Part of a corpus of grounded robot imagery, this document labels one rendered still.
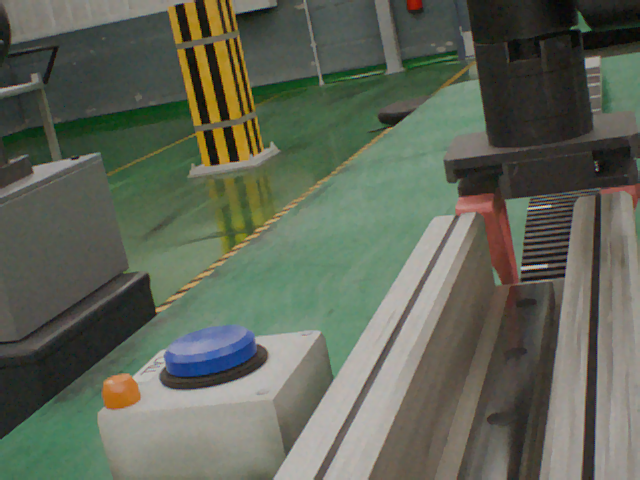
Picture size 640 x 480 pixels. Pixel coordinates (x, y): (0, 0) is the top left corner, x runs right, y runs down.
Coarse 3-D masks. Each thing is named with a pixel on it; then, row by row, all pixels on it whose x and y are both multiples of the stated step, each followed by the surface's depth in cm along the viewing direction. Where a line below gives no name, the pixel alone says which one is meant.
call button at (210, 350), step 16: (192, 336) 47; (208, 336) 46; (224, 336) 46; (240, 336) 45; (176, 352) 45; (192, 352) 44; (208, 352) 44; (224, 352) 44; (240, 352) 45; (176, 368) 45; (192, 368) 44; (208, 368) 44; (224, 368) 44
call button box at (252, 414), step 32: (160, 352) 50; (256, 352) 46; (288, 352) 46; (320, 352) 48; (160, 384) 45; (192, 384) 44; (224, 384) 44; (256, 384) 43; (288, 384) 43; (320, 384) 47; (128, 416) 43; (160, 416) 43; (192, 416) 42; (224, 416) 42; (256, 416) 42; (288, 416) 43; (128, 448) 44; (160, 448) 43; (192, 448) 43; (224, 448) 42; (256, 448) 42; (288, 448) 42
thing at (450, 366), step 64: (448, 256) 46; (576, 256) 43; (384, 320) 40; (448, 320) 41; (512, 320) 45; (576, 320) 35; (384, 384) 33; (448, 384) 40; (512, 384) 38; (576, 384) 30; (320, 448) 30; (384, 448) 30; (448, 448) 37; (512, 448) 33; (576, 448) 26
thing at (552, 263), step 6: (534, 258) 65; (540, 258) 65; (546, 258) 65; (552, 258) 65; (558, 258) 65; (564, 258) 64; (522, 264) 65; (528, 264) 65; (534, 264) 65; (540, 264) 65; (546, 264) 64; (552, 264) 64; (558, 264) 64; (564, 264) 64; (522, 270) 64; (528, 270) 64; (534, 270) 64; (540, 270) 64; (546, 270) 64; (552, 270) 64
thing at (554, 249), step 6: (528, 246) 67; (534, 246) 67; (540, 246) 67; (546, 246) 67; (552, 246) 66; (558, 246) 66; (564, 246) 66; (528, 252) 66; (534, 252) 66; (540, 252) 66; (546, 252) 66; (552, 252) 66; (558, 252) 65; (564, 252) 65; (522, 258) 66; (528, 258) 66
